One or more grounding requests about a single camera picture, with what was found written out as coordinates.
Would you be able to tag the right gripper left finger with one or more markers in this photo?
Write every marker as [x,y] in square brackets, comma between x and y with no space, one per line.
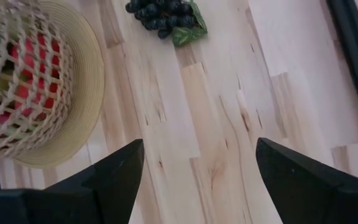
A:
[110,193]

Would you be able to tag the round woven straw placemat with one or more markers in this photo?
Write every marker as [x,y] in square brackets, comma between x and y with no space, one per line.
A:
[85,93]

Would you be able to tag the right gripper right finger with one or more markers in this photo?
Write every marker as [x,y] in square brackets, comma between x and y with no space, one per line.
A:
[315,202]

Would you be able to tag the green apple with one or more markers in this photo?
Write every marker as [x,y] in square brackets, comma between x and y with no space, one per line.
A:
[0,85]

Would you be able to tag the black grape bunch with leaves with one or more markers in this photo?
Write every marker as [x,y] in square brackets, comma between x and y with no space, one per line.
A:
[163,18]

